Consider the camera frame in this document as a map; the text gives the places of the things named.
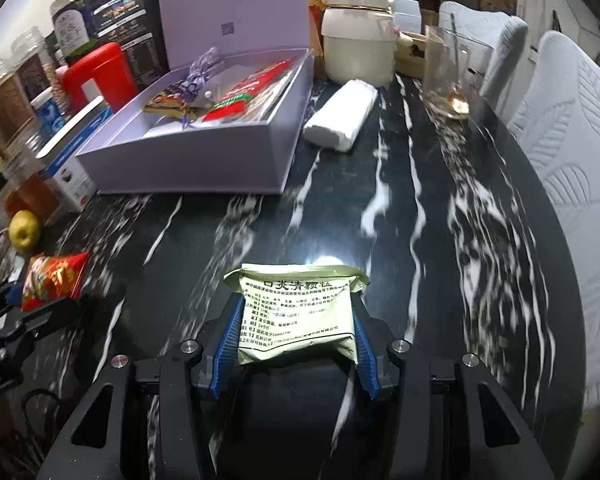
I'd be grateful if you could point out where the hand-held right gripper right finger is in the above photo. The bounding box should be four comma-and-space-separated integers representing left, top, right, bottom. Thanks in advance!
352, 300, 556, 480

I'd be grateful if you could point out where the large leaf-pattern blue chair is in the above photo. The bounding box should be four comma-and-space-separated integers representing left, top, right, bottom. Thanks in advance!
507, 30, 600, 411

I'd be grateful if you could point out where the golden cereal packet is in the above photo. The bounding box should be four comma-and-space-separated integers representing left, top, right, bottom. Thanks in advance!
142, 84, 191, 115

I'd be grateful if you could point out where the clear jar of brown granules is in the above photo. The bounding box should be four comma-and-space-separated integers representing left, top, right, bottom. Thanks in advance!
0, 51, 33, 146

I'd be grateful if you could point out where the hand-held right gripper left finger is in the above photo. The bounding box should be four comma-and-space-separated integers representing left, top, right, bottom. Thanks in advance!
35, 292, 248, 480

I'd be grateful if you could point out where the amber liquid jar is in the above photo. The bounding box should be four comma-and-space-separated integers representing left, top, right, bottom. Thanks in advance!
2, 145, 61, 221

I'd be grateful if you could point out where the white ceramic jar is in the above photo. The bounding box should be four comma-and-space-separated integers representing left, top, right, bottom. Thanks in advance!
320, 0, 397, 86

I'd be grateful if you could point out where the small red snack packet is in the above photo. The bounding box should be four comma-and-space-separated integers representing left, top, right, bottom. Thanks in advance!
20, 251, 91, 312

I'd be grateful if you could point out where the red canister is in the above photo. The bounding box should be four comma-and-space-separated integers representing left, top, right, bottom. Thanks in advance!
61, 42, 141, 113

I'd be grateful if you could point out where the white cardboard box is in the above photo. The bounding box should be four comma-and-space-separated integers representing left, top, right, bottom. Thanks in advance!
385, 0, 423, 33

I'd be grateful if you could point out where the clear glass cup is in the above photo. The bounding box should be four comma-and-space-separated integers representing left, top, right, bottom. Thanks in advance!
422, 24, 493, 122

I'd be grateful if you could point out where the dark jar with white label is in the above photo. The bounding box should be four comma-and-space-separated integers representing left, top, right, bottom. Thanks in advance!
49, 0, 91, 68

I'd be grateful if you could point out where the yellow-green apple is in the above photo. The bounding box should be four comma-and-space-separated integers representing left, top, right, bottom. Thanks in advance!
8, 209, 43, 252

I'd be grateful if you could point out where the pale green medicine sachet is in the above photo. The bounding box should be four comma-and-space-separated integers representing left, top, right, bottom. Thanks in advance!
223, 262, 371, 367

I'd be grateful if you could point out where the purple gift box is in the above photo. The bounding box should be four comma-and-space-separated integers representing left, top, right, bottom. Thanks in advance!
75, 0, 315, 196

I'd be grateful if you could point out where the black printed pouch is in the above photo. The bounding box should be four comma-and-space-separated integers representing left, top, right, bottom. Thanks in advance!
87, 0, 168, 88

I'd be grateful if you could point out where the wooden bowl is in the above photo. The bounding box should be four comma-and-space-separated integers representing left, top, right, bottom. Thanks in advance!
394, 30, 428, 80

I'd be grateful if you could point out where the white tissue roll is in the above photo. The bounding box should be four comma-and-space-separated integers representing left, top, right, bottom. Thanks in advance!
302, 79, 379, 153

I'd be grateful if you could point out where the gold spoon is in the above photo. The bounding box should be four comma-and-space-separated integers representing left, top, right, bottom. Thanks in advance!
447, 12, 473, 121

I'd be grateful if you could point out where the blue and white carton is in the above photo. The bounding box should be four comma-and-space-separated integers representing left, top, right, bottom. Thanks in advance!
35, 95, 116, 213

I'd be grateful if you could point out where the black cable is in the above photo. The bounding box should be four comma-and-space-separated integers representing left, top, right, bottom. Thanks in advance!
20, 387, 66, 461

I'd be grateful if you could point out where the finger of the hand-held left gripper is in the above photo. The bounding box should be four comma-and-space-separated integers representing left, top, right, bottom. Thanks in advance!
0, 280, 25, 329
0, 296, 89, 357

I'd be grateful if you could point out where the long red sachet packet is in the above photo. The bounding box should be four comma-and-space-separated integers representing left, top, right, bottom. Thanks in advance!
202, 57, 297, 122

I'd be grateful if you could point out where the small blue bottle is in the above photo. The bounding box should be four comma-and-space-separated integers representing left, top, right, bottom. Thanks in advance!
30, 87, 71, 136

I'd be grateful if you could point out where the small leaf-pattern blue chair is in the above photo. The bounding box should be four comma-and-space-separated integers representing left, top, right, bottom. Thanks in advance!
437, 0, 530, 111

